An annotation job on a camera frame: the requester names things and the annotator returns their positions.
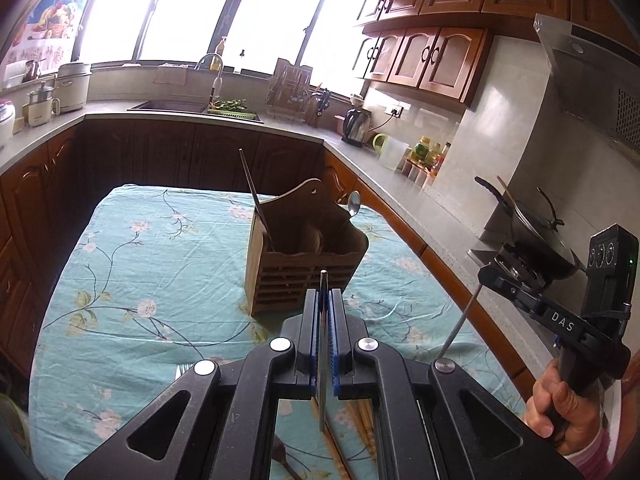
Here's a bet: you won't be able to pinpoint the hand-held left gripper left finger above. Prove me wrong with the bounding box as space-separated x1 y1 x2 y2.
65 287 321 480

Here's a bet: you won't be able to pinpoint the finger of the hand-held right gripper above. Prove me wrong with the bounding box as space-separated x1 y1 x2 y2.
492 244 547 295
476 266 532 312

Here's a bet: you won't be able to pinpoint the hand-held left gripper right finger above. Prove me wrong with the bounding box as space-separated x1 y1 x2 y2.
327 289 586 480

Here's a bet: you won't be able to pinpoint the metal chopstick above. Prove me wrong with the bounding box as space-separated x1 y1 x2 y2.
437 282 484 364

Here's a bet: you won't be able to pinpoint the silver metal utensil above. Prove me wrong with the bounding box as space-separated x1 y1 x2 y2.
319 270 329 433

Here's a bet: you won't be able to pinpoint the wooden utensil holder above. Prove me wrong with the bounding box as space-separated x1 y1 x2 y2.
245 178 370 319

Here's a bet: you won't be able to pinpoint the light wooden chopstick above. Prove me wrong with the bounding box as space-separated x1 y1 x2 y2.
361 400 381 466
347 400 368 480

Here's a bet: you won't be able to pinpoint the person's right hand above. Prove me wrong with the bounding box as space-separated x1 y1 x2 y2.
525 360 604 456

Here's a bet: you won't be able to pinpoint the black wok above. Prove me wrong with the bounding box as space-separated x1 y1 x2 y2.
474 175 587 282

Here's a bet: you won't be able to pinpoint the stainless steel stove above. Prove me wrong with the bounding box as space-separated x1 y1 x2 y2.
466 246 506 267

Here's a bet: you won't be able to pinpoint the wooden spatula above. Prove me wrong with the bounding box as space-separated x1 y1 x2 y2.
496 175 524 217

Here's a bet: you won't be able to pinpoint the dark wooden chopstick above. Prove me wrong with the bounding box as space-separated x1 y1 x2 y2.
325 427 358 480
238 148 274 254

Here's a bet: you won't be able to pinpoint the dark wooden spoon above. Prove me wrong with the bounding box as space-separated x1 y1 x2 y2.
271 436 303 480

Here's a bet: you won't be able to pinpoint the rack of spice jars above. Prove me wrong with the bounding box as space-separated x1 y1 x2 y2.
402 157 442 189

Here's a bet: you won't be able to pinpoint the metal spoon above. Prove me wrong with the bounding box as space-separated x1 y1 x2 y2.
336 191 362 241

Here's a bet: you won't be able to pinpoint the row of condiment bottles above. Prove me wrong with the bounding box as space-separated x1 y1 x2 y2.
407 135 452 177

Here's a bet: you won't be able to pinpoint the floral teal tablecloth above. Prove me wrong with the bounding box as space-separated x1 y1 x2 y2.
27 184 526 480

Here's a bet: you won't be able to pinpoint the range hood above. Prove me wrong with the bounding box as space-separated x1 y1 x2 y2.
532 12 640 152

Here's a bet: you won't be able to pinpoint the electric kettle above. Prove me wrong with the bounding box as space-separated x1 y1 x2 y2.
341 107 374 149

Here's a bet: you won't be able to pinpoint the wooden upper cabinets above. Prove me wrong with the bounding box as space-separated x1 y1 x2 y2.
352 0 603 109

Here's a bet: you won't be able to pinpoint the wooden cabinets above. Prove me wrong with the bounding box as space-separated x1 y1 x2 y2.
0 114 543 401
352 0 603 109

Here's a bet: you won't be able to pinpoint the wooden lower cabinets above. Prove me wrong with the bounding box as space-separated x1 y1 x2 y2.
0 114 543 401

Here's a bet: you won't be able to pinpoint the basket of green vegetables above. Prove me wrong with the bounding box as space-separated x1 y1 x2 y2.
206 98 259 121

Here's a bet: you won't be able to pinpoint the dish rack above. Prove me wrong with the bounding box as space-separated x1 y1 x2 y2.
265 57 317 124

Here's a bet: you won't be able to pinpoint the kitchen sink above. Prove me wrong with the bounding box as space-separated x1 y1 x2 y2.
127 99 266 124

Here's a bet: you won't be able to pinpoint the chrome faucet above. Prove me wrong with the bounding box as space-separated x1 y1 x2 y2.
194 52 224 111

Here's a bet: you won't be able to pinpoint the yellow soap bottle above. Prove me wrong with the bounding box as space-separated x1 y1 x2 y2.
209 36 229 72

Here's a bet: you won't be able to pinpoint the dishcloth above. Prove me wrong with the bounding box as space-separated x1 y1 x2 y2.
153 64 187 86

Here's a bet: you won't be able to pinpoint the kitchen window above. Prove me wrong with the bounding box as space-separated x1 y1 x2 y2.
75 0 382 80

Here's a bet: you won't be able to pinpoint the small electric pot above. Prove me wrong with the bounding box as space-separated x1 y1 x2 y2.
22 80 62 121

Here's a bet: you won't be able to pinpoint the pink and white rice cooker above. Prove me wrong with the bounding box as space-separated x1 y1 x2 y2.
0 100 17 150

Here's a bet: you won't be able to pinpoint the fruit printed window blind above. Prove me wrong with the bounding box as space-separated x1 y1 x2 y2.
0 0 109 82

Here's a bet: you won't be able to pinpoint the clear pitcher with green handle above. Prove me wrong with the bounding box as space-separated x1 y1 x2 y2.
372 132 411 171

